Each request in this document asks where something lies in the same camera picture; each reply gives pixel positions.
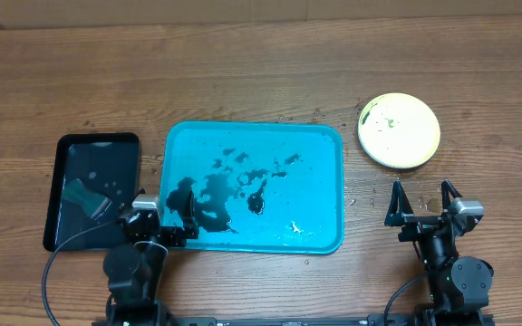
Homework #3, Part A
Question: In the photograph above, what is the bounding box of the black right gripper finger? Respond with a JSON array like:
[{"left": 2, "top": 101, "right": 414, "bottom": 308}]
[
  {"left": 384, "top": 180, "right": 414, "bottom": 225},
  {"left": 440, "top": 179, "right": 461, "bottom": 209}
]

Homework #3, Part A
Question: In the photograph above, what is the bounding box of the green orange sponge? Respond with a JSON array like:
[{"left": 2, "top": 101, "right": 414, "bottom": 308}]
[{"left": 62, "top": 178, "right": 111, "bottom": 220}]

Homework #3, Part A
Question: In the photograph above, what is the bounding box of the yellow green round plate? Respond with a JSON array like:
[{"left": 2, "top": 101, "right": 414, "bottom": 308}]
[{"left": 357, "top": 92, "right": 441, "bottom": 169}]

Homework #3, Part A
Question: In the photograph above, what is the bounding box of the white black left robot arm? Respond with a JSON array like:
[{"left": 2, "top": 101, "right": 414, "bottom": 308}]
[{"left": 103, "top": 191, "right": 198, "bottom": 326}]

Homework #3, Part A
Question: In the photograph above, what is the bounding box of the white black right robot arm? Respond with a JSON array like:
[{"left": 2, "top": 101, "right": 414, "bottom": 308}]
[{"left": 384, "top": 179, "right": 494, "bottom": 325}]

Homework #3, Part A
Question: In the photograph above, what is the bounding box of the black water tray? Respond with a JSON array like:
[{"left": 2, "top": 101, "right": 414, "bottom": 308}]
[{"left": 43, "top": 132, "right": 140, "bottom": 252}]

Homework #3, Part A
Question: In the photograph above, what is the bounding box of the blue plastic tray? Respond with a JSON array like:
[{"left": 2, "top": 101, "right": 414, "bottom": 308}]
[{"left": 159, "top": 121, "right": 344, "bottom": 254}]

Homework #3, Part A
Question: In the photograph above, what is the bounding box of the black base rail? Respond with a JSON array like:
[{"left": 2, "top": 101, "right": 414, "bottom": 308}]
[{"left": 92, "top": 312, "right": 497, "bottom": 326}]

